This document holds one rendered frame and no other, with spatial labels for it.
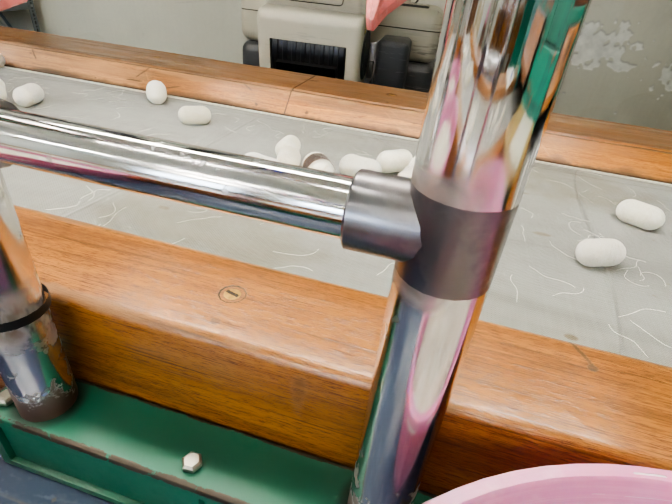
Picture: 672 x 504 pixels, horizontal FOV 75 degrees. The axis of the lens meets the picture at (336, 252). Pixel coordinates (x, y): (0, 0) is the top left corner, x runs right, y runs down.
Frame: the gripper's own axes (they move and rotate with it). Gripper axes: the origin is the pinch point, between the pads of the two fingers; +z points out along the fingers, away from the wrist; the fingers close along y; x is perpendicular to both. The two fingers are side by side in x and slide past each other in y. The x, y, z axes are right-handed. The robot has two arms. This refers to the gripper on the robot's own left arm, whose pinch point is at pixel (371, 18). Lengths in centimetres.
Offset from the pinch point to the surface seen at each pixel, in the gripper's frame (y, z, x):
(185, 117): -15.9, 11.9, 2.4
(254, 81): -13.9, 2.3, 9.1
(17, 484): -6.5, 39.7, -12.5
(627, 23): 75, -144, 141
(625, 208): 23.1, 14.1, 0.5
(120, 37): -178, -109, 152
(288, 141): -3.9, 13.9, -0.3
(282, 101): -9.7, 4.5, 8.8
